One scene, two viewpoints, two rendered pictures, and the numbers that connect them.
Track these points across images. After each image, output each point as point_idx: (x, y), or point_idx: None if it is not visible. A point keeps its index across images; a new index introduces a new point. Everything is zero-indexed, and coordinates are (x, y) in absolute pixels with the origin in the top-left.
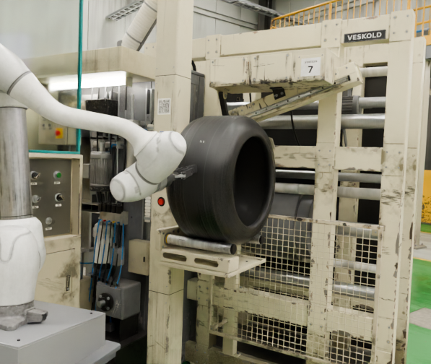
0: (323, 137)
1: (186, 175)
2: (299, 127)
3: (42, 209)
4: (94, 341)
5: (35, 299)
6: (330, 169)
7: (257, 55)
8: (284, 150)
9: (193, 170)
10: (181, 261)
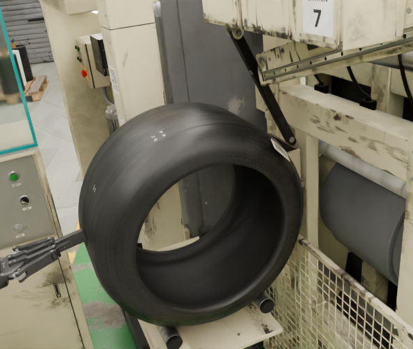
0: None
1: (31, 272)
2: None
3: (3, 218)
4: None
5: (14, 311)
6: None
7: None
8: (360, 129)
9: (67, 246)
10: None
